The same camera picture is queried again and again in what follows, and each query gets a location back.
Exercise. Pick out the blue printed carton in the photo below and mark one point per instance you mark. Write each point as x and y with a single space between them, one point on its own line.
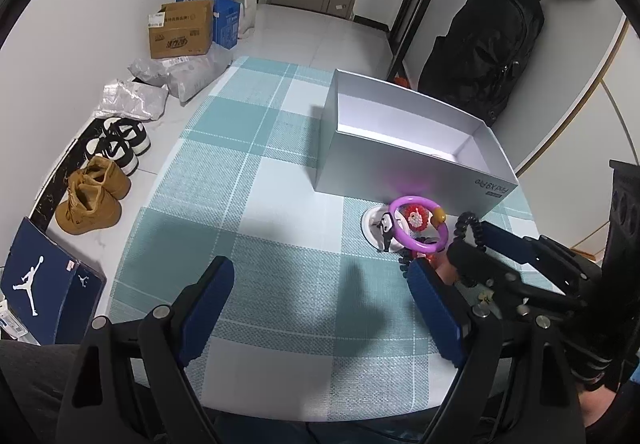
227 21

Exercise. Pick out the small white labelled packet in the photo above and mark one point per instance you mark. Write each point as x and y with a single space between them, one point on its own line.
11 321

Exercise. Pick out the white wardrobe with gold trim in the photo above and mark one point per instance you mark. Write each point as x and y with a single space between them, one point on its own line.
590 124

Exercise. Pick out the dark blue shoe box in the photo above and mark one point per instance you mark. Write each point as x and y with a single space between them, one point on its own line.
40 284

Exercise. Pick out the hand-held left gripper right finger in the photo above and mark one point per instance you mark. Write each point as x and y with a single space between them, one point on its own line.
435 309

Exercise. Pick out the person's grey clothed leg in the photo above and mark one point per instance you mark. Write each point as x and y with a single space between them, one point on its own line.
30 389

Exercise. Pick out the white cardboard box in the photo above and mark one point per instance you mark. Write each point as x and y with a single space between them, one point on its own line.
400 159

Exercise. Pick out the white round pin badge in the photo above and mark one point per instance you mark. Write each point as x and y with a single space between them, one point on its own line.
371 226

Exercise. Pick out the small orange object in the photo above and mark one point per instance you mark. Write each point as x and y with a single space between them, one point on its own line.
401 82

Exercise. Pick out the red beaded ornament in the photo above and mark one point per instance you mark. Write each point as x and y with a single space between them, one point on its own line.
417 218

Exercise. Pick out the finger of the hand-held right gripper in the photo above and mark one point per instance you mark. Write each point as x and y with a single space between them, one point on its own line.
480 269
510 241

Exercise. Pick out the grey plastic parcel bag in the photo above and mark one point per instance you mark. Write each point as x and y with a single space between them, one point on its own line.
147 71
132 99
197 74

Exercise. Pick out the tan suede boot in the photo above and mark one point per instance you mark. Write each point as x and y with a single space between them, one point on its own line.
87 211
102 174

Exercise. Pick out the black backpack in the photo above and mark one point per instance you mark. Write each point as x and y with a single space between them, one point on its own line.
480 54

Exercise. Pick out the teal white checked tablecloth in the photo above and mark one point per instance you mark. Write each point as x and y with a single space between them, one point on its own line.
280 224

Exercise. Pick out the person's right hand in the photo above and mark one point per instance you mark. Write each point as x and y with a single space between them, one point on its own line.
597 406

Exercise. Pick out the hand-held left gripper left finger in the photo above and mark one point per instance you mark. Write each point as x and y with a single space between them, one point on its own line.
207 309

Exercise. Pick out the brown cardboard carton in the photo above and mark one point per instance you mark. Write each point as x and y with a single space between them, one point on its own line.
182 34

